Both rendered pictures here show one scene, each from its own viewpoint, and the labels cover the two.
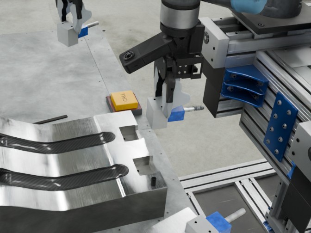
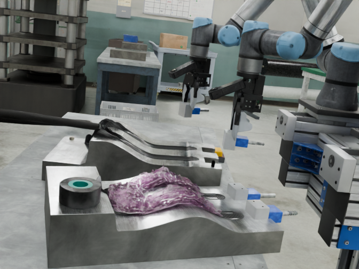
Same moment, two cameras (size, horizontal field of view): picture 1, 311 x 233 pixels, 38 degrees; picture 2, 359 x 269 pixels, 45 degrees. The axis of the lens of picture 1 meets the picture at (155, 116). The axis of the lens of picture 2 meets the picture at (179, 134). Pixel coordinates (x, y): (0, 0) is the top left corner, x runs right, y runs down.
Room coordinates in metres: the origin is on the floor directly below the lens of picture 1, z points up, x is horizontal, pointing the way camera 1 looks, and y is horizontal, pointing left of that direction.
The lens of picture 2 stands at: (-0.52, -0.29, 1.27)
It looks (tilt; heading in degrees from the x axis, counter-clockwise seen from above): 14 degrees down; 19
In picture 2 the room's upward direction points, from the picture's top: 7 degrees clockwise
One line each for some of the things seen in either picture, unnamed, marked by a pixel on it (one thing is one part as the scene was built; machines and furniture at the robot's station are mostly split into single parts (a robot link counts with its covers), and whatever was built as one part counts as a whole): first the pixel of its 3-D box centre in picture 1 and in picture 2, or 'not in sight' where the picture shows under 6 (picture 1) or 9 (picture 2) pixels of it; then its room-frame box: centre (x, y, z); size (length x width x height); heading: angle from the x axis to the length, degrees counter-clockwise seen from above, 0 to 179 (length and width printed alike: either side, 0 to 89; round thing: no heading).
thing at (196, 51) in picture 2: not in sight; (198, 51); (1.16, 0.25, 1.17); 0.08 x 0.08 x 0.05
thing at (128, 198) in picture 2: not in sight; (163, 189); (0.35, 0.03, 0.90); 0.26 x 0.18 x 0.08; 129
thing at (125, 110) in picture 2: not in sight; (129, 113); (3.53, 1.70, 0.28); 0.61 x 0.41 x 0.15; 117
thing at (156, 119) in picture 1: (177, 110); (243, 141); (0.82, -0.05, 0.93); 0.13 x 0.05 x 0.05; 109
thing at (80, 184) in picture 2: not in sight; (79, 192); (0.17, 0.14, 0.93); 0.08 x 0.08 x 0.04
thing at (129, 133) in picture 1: (131, 138); (208, 155); (0.77, 0.05, 0.87); 0.05 x 0.05 x 0.04; 22
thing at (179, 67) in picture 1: (178, 49); (247, 92); (0.81, -0.04, 1.09); 0.09 x 0.08 x 0.12; 109
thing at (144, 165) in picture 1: (145, 171); (211, 166); (0.67, 0.01, 0.87); 0.05 x 0.05 x 0.04; 22
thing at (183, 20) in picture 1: (178, 12); (249, 65); (0.81, -0.03, 1.17); 0.08 x 0.08 x 0.05
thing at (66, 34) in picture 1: (80, 28); (195, 110); (1.17, 0.24, 0.93); 0.13 x 0.05 x 0.05; 140
